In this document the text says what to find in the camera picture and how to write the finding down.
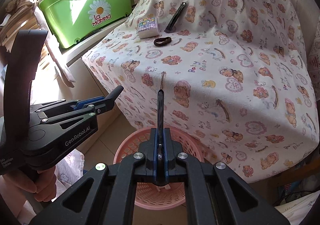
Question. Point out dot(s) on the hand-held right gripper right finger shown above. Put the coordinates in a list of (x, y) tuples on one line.
[(190, 172)]

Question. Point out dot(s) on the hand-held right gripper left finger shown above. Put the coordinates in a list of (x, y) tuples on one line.
[(140, 172)]

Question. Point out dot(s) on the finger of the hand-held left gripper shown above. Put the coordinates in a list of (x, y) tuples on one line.
[(82, 115), (100, 98)]

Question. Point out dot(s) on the pink plastic basket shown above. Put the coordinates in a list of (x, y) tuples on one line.
[(130, 150)]

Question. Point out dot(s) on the person's left hand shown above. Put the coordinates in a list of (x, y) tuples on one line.
[(43, 185)]

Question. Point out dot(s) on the white pink printed cloth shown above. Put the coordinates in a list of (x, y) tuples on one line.
[(67, 175)]

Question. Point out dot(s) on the colourful tissue packet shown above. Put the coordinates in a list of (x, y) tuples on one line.
[(148, 27)]

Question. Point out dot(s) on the green plastic tub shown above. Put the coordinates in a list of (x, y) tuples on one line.
[(82, 7)]

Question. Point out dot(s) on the bear printed bed sheet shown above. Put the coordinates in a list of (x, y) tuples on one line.
[(205, 64)]

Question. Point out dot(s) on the black comb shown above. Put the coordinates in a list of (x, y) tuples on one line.
[(175, 18)]

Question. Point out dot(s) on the white paper sheet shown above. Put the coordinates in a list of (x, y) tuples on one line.
[(297, 207)]

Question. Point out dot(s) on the pink patterned tablecloth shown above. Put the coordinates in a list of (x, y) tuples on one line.
[(314, 64)]

